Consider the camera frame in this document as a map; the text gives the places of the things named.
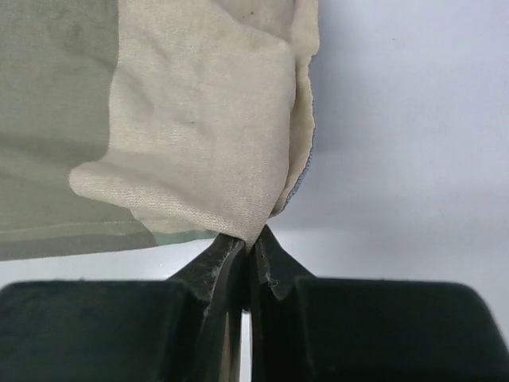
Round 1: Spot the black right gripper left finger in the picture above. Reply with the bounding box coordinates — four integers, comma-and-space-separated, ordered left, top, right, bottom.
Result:
1, 235, 245, 381

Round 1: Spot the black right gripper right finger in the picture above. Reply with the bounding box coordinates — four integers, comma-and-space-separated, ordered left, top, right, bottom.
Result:
249, 228, 508, 381

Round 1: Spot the cream white pillow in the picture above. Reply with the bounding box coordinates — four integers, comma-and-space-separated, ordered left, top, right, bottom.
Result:
69, 1, 296, 243

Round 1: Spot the blue-grey pillowcase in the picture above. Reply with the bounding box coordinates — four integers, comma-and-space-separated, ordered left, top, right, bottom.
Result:
1, 1, 320, 260

